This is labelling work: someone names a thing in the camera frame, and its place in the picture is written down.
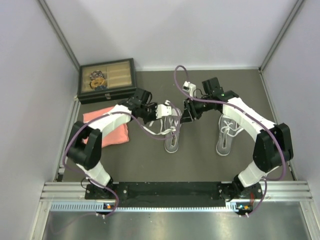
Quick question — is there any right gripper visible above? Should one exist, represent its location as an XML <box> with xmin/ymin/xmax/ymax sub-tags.
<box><xmin>179</xmin><ymin>95</ymin><xmax>213</xmax><ymax>124</ymax></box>

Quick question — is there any grey sneaker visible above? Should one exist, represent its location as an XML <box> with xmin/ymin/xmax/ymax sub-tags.
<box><xmin>164</xmin><ymin>108</ymin><xmax>182</xmax><ymax>154</ymax></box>
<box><xmin>216</xmin><ymin>114</ymin><xmax>243</xmax><ymax>157</ymax></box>

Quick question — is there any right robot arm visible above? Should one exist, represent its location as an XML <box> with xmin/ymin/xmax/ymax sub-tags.
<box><xmin>181</xmin><ymin>77</ymin><xmax>294</xmax><ymax>200</ymax></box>

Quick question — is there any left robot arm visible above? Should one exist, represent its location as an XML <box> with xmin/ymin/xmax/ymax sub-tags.
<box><xmin>63</xmin><ymin>88</ymin><xmax>158</xmax><ymax>199</ymax></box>

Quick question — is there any pink folded cloth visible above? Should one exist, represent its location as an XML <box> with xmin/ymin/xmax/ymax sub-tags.
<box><xmin>83</xmin><ymin>104</ymin><xmax>131</xmax><ymax>148</ymax></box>

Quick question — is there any dark jewelry box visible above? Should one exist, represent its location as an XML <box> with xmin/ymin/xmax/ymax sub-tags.
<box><xmin>77</xmin><ymin>58</ymin><xmax>137</xmax><ymax>105</ymax></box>

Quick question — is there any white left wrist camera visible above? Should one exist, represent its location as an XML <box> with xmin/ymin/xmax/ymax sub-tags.
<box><xmin>155</xmin><ymin>100</ymin><xmax>172</xmax><ymax>120</ymax></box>

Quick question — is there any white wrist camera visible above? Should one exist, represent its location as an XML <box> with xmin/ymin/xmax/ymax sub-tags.
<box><xmin>182</xmin><ymin>81</ymin><xmax>197</xmax><ymax>98</ymax></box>
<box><xmin>155</xmin><ymin>100</ymin><xmax>172</xmax><ymax>120</ymax></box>

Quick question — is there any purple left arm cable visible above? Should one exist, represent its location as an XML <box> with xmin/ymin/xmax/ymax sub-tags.
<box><xmin>51</xmin><ymin>106</ymin><xmax>182</xmax><ymax>235</ymax></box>

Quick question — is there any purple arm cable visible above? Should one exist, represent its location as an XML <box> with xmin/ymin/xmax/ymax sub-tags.
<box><xmin>51</xmin><ymin>106</ymin><xmax>182</xmax><ymax>235</ymax></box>
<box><xmin>174</xmin><ymin>65</ymin><xmax>287</xmax><ymax>218</ymax></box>

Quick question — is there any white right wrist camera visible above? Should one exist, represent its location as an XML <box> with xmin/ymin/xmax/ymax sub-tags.
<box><xmin>182</xmin><ymin>81</ymin><xmax>197</xmax><ymax>98</ymax></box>

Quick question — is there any orange bracelet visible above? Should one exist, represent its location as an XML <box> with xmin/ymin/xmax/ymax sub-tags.
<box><xmin>90</xmin><ymin>78</ymin><xmax>107</xmax><ymax>89</ymax></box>

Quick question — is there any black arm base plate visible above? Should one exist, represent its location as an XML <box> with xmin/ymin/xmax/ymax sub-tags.
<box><xmin>84</xmin><ymin>181</ymin><xmax>263</xmax><ymax>208</ymax></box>

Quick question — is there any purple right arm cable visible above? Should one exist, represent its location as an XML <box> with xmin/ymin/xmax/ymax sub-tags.
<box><xmin>174</xmin><ymin>65</ymin><xmax>287</xmax><ymax>218</ymax></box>

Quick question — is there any aluminium frame rail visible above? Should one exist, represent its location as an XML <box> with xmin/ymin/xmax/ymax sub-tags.
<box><xmin>40</xmin><ymin>181</ymin><xmax>313</xmax><ymax>202</ymax></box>

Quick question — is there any grey slotted cable duct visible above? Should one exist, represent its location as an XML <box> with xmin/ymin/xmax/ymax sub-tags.
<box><xmin>50</xmin><ymin>202</ymin><xmax>251</xmax><ymax>212</ymax></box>

